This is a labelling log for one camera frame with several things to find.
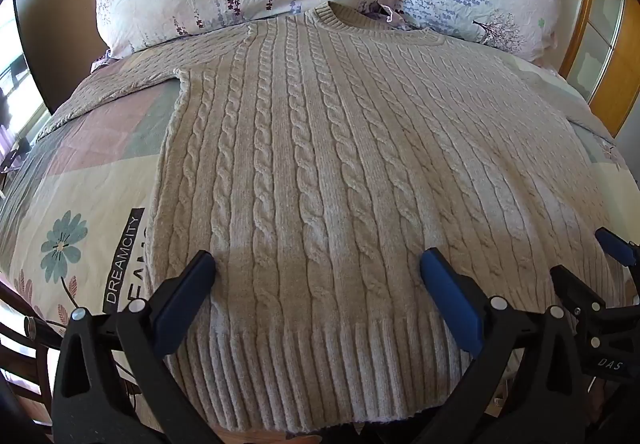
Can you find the window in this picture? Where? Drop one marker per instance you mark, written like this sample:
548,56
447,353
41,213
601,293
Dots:
15,89

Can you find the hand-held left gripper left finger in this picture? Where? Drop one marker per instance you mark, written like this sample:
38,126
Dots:
187,289

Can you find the wooden headboard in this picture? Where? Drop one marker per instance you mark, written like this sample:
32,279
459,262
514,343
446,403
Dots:
607,34

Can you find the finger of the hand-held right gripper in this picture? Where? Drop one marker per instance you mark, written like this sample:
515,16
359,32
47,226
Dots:
572,289
617,246

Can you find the floral patchwork bed sheet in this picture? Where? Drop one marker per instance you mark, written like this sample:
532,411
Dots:
75,184

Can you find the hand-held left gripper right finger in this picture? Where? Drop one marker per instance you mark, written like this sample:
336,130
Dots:
447,291

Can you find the dark wooden chair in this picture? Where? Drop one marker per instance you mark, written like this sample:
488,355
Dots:
22,374

